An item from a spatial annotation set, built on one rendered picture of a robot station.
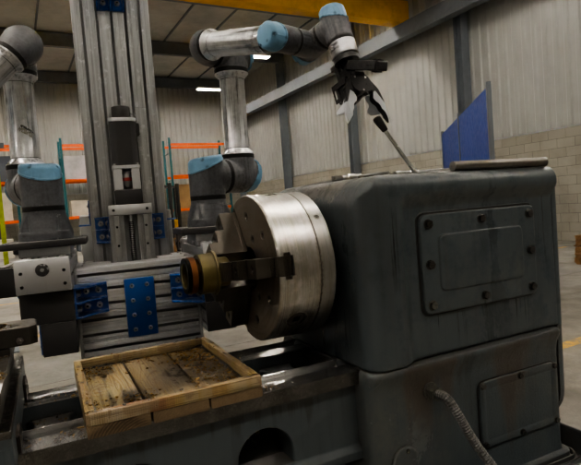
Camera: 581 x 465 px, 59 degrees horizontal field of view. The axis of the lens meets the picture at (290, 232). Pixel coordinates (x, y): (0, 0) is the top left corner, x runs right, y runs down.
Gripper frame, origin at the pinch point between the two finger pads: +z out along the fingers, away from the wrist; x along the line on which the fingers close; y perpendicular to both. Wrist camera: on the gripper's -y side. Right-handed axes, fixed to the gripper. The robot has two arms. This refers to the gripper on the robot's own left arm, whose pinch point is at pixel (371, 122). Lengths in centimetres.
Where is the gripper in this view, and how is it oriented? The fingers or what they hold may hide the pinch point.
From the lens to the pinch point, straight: 140.5
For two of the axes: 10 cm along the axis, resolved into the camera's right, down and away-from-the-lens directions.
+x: -8.0, 1.3, -5.8
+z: 2.6, 9.6, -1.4
